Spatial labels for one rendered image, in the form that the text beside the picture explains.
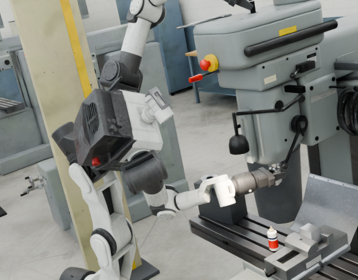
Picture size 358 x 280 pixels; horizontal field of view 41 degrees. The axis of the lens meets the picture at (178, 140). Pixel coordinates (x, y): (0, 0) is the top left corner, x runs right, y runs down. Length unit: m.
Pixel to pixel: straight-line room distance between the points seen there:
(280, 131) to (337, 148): 0.48
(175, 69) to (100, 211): 7.24
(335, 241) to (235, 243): 0.46
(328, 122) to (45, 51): 1.92
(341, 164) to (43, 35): 1.98
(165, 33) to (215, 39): 7.45
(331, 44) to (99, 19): 9.73
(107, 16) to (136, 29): 9.62
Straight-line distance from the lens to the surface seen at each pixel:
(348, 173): 2.29
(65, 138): 2.11
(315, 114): 1.96
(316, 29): 1.86
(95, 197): 2.11
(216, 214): 2.43
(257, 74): 1.73
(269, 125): 1.84
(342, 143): 2.25
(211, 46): 1.72
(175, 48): 9.26
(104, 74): 1.96
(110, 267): 2.27
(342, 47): 2.07
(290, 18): 1.81
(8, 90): 10.76
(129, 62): 1.97
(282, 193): 4.04
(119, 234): 2.22
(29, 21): 3.24
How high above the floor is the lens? 2.05
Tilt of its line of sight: 18 degrees down
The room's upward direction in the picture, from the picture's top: 11 degrees counter-clockwise
